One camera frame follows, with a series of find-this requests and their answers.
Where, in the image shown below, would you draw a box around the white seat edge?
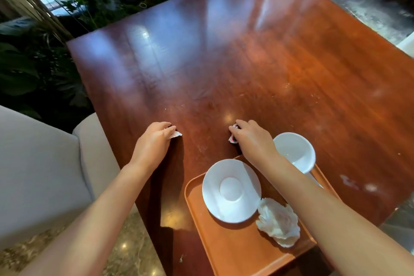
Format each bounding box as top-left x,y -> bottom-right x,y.
396,31 -> 414,58

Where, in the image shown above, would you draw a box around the white saucer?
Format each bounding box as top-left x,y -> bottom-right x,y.
202,159 -> 262,224

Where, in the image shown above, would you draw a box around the crumpled white napkin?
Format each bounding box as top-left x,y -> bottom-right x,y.
256,198 -> 301,248

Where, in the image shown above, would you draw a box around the orange plastic tray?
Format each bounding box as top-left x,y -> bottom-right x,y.
184,155 -> 341,276

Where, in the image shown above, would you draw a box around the person's right hand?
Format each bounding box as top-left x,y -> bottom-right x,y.
229,119 -> 281,169

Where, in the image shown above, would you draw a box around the person's right forearm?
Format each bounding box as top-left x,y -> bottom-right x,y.
263,155 -> 414,276

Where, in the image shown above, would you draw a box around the torn white paper packet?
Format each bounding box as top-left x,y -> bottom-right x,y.
164,126 -> 182,140

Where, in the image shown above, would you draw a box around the white cup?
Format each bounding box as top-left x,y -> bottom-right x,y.
273,132 -> 316,174

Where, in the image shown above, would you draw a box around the small red white packet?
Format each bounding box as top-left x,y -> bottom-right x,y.
228,124 -> 240,144

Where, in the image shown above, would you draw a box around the beige upholstered sofa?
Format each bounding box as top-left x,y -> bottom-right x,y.
0,105 -> 138,250

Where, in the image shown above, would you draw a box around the person's left forearm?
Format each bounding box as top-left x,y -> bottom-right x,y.
19,161 -> 156,276

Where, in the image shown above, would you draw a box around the person's left hand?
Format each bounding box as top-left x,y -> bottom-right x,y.
130,121 -> 176,173

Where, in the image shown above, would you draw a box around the wooden slat screen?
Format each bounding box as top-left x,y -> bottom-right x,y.
0,0 -> 74,43

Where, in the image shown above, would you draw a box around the green leafy plants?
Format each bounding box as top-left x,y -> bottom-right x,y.
0,0 -> 253,133

